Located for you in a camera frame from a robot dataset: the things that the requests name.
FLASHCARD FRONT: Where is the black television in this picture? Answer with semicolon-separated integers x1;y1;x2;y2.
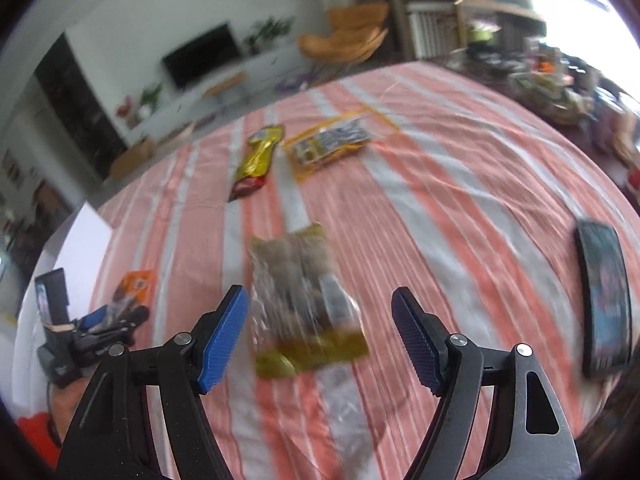
161;22;242;88

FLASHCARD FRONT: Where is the dark bookshelf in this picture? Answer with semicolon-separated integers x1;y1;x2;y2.
34;32;128;181

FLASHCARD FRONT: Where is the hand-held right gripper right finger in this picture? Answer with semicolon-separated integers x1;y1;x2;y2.
391;286;581;480

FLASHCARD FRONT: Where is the gold foil snack packet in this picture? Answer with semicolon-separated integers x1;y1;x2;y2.
228;124;287;203

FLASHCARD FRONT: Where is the large potted plant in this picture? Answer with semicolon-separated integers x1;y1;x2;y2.
243;16;296;56

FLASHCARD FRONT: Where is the wicker basket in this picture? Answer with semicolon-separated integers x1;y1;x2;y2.
507;72;583;126

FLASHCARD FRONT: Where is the brown cardboard box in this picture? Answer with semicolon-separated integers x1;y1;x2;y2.
107;137;158;181

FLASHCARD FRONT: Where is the orange snack packet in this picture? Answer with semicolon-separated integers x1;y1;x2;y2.
112;269;154;313

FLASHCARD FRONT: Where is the black smartphone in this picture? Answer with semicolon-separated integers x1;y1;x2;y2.
572;219;633;380

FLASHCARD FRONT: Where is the green flower bouquet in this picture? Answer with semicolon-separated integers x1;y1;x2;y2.
137;82;163;116

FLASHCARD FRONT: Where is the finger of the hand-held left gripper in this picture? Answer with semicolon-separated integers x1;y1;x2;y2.
80;307;150;356
77;305;118;333

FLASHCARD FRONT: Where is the green round container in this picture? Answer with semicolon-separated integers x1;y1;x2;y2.
467;25;498;46

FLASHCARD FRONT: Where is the white cardboard box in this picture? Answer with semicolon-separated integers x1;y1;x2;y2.
10;202;115;441

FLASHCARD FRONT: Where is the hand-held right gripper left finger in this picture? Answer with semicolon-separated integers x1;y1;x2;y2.
59;285;250;480

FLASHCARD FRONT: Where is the white television cabinet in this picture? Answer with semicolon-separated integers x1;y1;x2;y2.
117;35;301;136

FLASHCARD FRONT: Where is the purple round mat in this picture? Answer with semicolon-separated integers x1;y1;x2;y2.
275;72;326;93

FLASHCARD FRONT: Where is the orange lounge chair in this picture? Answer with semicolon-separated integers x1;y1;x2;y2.
297;2;390;65

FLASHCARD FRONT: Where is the person's left forearm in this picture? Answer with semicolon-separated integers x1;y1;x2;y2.
20;380;88;461

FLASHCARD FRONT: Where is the dark wooden railed crib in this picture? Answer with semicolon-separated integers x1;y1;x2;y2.
400;0;461;61

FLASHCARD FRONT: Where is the clear bread bag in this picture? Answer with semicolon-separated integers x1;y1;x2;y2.
248;224;370;380

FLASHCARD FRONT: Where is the yellow-edged clear snack packet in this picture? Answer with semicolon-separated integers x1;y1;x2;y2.
282;109;401;182

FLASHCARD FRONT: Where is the wooden stool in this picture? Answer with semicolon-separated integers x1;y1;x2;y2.
202;71;249;106

